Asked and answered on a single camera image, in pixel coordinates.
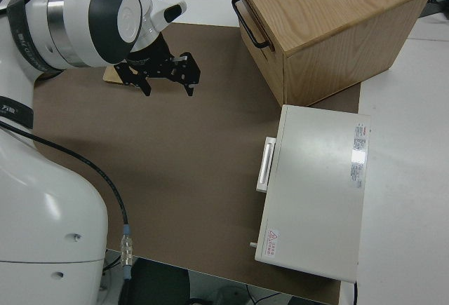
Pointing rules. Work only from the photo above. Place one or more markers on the brown table mat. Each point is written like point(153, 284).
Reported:
point(175, 143)

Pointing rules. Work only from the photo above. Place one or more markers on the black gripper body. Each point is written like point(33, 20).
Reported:
point(152, 61)

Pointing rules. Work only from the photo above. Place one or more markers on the black round base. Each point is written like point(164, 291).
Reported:
point(158, 284)

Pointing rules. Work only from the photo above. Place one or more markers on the white toaster oven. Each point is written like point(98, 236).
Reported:
point(315, 179)

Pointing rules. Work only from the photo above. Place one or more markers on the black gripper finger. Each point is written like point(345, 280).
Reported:
point(186, 70)
point(135, 75)

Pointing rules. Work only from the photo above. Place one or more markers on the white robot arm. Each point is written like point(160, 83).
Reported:
point(52, 214)

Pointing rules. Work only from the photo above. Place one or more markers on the wooden drawer cabinet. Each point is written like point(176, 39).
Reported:
point(333, 10)

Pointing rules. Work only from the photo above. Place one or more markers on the wooden mug tree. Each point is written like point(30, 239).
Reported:
point(110, 75)

